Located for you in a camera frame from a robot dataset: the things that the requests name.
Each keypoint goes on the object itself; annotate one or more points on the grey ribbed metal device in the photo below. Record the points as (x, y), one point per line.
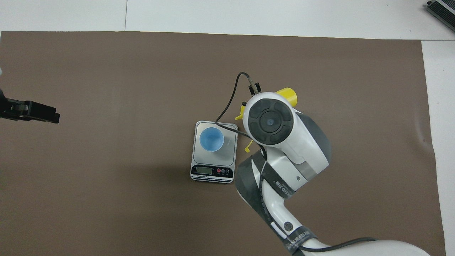
(444, 10)

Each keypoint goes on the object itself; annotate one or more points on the blue plastic cup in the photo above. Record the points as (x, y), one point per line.
(211, 139)

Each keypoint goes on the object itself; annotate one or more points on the brown paper mat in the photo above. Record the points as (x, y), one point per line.
(106, 71)

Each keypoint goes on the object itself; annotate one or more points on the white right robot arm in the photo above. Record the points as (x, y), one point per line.
(302, 142)

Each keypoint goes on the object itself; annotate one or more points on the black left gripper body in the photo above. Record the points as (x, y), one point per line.
(35, 111)

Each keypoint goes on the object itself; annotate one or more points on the yellow squeeze bottle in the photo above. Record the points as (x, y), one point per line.
(287, 95)

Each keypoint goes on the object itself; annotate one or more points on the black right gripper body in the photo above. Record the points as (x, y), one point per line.
(257, 87)

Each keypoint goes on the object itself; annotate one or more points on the silver digital kitchen scale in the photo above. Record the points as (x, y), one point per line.
(213, 170)

